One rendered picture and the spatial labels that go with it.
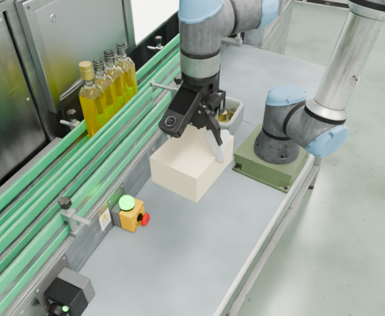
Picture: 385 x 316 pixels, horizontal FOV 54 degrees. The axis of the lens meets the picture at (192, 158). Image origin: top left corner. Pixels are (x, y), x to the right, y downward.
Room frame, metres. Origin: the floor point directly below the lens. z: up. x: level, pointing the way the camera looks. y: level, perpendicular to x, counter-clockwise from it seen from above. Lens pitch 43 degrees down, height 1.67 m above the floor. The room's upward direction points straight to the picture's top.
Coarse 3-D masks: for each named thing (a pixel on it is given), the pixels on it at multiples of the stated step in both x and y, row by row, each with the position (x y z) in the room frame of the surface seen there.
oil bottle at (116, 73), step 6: (108, 72) 1.02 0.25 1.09; (114, 72) 1.02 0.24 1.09; (120, 72) 1.04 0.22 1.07; (114, 78) 1.01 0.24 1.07; (120, 78) 1.03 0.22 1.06; (120, 84) 1.03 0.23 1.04; (120, 90) 1.02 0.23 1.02; (120, 96) 1.02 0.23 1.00; (126, 96) 1.05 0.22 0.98; (120, 102) 1.01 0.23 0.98; (126, 102) 1.04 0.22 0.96; (120, 108) 1.01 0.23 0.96
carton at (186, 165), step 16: (192, 128) 0.69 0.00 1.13; (176, 144) 0.63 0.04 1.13; (192, 144) 0.63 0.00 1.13; (208, 144) 0.63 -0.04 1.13; (160, 160) 0.58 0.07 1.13; (176, 160) 0.58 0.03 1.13; (192, 160) 0.58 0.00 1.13; (208, 160) 0.58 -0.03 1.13; (224, 160) 0.63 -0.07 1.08; (160, 176) 0.58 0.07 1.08; (176, 176) 0.56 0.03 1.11; (192, 176) 0.54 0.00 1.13; (208, 176) 0.57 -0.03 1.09; (176, 192) 0.56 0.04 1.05; (192, 192) 0.53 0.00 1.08
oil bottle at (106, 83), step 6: (96, 78) 0.97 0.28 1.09; (102, 78) 0.97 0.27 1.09; (108, 78) 0.98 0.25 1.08; (102, 84) 0.96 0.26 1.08; (108, 84) 0.97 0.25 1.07; (114, 84) 1.00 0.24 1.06; (108, 90) 0.97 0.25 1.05; (114, 90) 0.99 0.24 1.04; (108, 96) 0.96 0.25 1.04; (114, 96) 0.99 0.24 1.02; (108, 102) 0.96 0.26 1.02; (114, 102) 0.98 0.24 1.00; (108, 108) 0.96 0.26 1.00; (114, 108) 0.98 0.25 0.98; (108, 114) 0.95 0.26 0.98; (114, 114) 0.97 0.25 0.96
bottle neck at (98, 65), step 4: (96, 60) 0.99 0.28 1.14; (100, 60) 0.99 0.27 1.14; (96, 64) 0.97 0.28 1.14; (100, 64) 0.98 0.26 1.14; (96, 68) 0.97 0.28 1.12; (100, 68) 0.98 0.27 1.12; (104, 68) 0.99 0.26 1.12; (96, 72) 0.98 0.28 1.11; (100, 72) 0.97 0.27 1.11; (104, 72) 0.98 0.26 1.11; (96, 76) 0.98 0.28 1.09; (100, 76) 0.97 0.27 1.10
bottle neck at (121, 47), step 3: (120, 42) 1.10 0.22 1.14; (117, 45) 1.08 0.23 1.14; (120, 45) 1.10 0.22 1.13; (123, 45) 1.08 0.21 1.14; (117, 48) 1.08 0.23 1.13; (120, 48) 1.08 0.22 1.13; (123, 48) 1.08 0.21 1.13; (117, 51) 1.08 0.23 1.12; (120, 51) 1.08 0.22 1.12; (123, 51) 1.08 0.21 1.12; (126, 51) 1.09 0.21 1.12; (117, 54) 1.09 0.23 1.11; (120, 54) 1.08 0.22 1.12; (123, 54) 1.08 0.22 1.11; (126, 54) 1.09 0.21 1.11; (120, 57) 1.08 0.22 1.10; (123, 57) 1.08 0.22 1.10; (126, 57) 1.09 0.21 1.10
